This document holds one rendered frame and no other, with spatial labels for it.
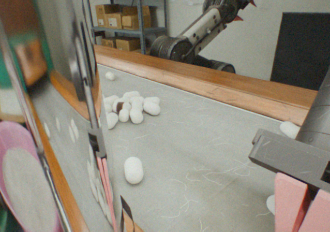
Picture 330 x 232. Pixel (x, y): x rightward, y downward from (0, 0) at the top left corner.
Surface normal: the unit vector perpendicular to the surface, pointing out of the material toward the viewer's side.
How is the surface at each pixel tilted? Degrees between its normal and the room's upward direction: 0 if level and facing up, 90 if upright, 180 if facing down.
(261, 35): 90
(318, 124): 48
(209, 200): 0
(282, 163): 41
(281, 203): 62
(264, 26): 90
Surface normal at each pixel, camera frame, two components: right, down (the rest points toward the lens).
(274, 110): -0.54, -0.39
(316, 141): -0.73, -0.52
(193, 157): -0.05, -0.89
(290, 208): -0.65, -0.11
